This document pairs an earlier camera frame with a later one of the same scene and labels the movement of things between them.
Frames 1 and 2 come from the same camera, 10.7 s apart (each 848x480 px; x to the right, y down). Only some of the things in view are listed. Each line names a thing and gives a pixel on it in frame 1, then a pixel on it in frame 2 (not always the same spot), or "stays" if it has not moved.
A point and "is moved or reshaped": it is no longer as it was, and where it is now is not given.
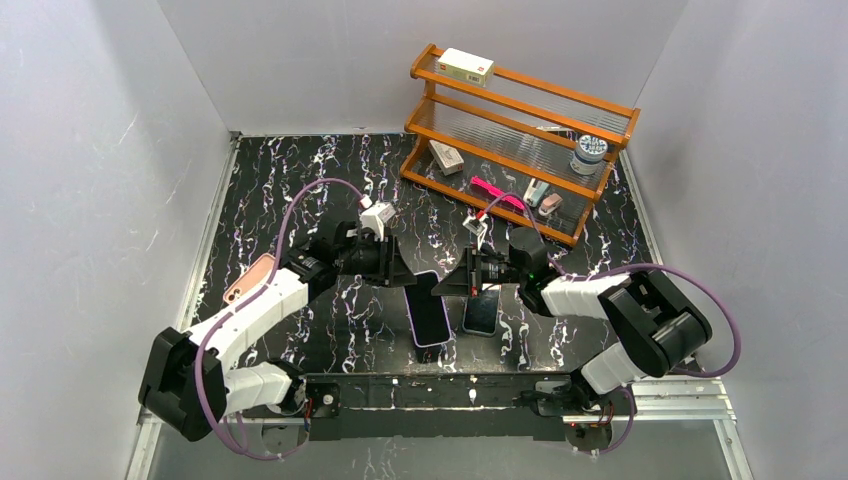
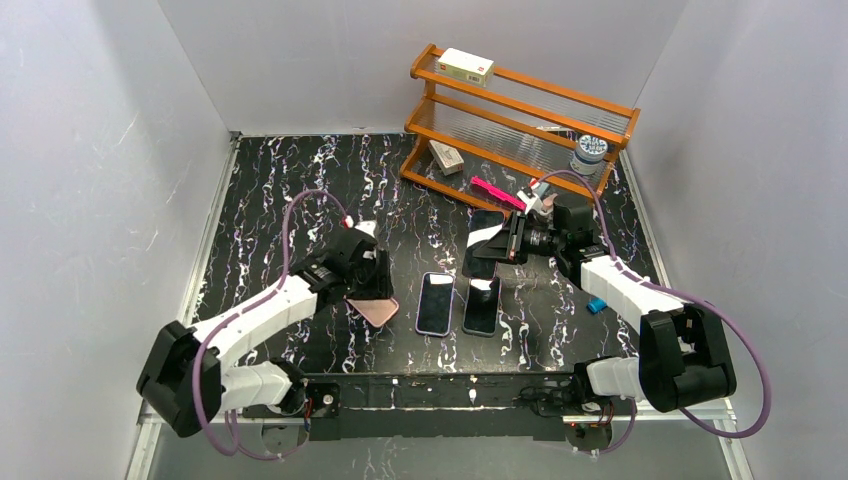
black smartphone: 482,311 stays
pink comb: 481,184 stays
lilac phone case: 426,312 is moved or reshaped
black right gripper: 472,271 → 516,237
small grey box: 448,159 stays
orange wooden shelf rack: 525,148 stays
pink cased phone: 255,275 → 375,310
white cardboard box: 466,67 stays
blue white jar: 589,152 stays
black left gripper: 387,259 → 380,277
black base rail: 430,407 stays
